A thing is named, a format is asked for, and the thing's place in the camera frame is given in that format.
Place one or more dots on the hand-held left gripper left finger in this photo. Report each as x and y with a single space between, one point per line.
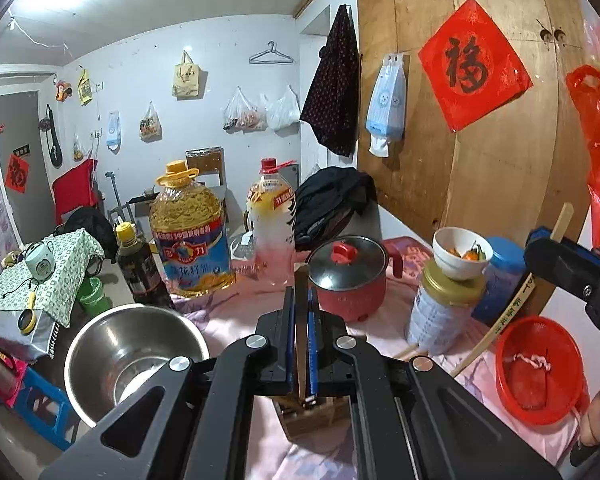
290 345

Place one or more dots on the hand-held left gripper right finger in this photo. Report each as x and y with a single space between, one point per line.
314 350

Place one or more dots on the light bamboo chopstick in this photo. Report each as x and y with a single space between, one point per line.
405 352
495 332
302 280

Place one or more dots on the brown slatted chopstick holder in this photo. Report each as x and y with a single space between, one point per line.
315 420

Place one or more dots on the blue plastic container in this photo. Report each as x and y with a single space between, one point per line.
505 280

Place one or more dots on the red electric pot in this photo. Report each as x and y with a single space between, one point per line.
355 300

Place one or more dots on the orange food pieces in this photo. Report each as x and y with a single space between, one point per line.
467 254

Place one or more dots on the glass pot lid red knob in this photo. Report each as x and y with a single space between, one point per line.
347 260

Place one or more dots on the white ceramic bowl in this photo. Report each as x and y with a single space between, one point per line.
455 265

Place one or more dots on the red plastic basket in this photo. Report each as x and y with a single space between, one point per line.
535 395

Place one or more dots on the clear bottle red cap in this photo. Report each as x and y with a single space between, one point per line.
272 230

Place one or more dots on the milk powder can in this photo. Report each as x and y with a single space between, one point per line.
440 315

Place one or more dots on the cooking oil bottle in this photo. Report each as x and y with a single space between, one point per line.
190 240

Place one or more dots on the black clothes pile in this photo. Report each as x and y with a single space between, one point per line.
335 200

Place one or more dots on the wooden wardrobe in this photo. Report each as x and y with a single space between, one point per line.
430 175

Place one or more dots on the floral pink bedsheet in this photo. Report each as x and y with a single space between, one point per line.
480 410

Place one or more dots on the stainless steel basin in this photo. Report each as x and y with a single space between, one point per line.
125 355

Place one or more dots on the dark soy sauce bottle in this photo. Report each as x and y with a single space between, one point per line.
140 270

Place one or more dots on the wooden chair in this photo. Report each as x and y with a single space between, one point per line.
207 165

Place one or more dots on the green plastic cup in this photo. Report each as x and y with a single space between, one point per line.
95 300

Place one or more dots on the red paper poster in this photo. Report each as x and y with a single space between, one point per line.
472 65

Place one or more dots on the clear plastic bag with food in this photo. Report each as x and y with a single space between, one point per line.
242 115

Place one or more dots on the white plastic bag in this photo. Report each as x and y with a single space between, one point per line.
282 110

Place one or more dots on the black backpack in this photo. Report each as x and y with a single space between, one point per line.
87 225

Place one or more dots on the green checked tablecloth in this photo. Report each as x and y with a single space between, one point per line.
65 270

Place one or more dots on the blue white tissue pack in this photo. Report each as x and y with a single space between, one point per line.
387 105

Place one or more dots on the spiral notebook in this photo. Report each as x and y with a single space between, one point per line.
45 342

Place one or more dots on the blue plastic stool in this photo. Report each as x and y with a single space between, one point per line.
45 410

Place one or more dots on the dark dotted hanging cloth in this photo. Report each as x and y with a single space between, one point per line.
332 90

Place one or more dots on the snack-filled plastic bag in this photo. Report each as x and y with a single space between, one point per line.
150 127

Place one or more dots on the yellow small pan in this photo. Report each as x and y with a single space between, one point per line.
27 322

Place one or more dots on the small white rice cooker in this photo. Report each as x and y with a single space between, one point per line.
39 262

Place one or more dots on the pink plastic stool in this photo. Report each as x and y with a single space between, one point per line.
17 390

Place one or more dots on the beige tote bag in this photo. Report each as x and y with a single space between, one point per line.
187 80

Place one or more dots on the small hanging plastic bag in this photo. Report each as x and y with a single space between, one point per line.
78 152

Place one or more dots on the black hanging bag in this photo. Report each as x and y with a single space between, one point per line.
54 145

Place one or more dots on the red door sticker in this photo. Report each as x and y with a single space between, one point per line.
16 172

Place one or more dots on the yellow hanging bag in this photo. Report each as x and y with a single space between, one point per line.
85 90

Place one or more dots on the orange plush toy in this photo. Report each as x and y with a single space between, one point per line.
62 92

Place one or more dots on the grey door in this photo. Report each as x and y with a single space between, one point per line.
22 125

